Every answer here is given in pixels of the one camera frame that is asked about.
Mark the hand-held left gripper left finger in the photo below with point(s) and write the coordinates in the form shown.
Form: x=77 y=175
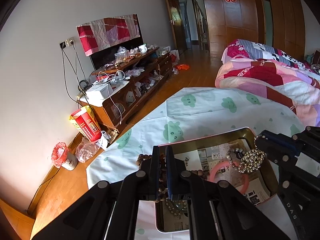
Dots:
x=155 y=175

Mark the wall socket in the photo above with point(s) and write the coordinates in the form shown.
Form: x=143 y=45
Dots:
x=67 y=42

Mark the metal tray with newspaper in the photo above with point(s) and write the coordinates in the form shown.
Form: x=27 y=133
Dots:
x=212 y=140

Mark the brown wooden door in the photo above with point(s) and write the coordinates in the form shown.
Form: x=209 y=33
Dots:
x=176 y=20

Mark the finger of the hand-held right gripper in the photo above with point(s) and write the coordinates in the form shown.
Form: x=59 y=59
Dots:
x=282 y=141
x=272 y=156

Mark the cloud printed bed sheet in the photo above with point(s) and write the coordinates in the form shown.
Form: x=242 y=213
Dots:
x=200 y=110

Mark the wooden television cabinet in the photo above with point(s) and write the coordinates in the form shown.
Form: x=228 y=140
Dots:
x=107 y=107

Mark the orange plastic bag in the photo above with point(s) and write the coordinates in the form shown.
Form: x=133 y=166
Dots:
x=181 y=67

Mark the white paper shopping bag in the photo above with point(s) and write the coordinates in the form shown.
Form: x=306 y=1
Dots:
x=174 y=56

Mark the clear plastic bag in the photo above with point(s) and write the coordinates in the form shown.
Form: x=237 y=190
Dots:
x=122 y=53

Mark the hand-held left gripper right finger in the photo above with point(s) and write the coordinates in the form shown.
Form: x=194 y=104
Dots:
x=170 y=172

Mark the printed paper leaflet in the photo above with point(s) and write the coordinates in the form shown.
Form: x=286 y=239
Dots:
x=197 y=158

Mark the white mug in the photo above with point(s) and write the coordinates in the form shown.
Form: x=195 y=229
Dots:
x=143 y=48

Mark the crumpled plastic bags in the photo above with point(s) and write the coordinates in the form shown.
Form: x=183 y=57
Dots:
x=87 y=150

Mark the red and yellow bag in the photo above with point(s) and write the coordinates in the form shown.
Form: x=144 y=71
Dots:
x=87 y=126

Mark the patchwork quilt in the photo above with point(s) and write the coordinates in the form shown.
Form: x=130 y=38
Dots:
x=262 y=77

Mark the trash bin with red liner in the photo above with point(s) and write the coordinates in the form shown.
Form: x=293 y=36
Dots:
x=61 y=155

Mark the red patchwork television cover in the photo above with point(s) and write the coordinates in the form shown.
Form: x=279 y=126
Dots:
x=105 y=32

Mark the black television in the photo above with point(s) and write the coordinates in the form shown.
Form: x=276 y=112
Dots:
x=105 y=55

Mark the white cardboard box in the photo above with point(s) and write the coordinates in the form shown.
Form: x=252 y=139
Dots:
x=98 y=92

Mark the pink bangle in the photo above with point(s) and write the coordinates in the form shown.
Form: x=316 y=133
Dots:
x=217 y=167

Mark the brown wooden wardrobe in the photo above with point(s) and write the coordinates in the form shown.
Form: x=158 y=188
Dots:
x=237 y=25

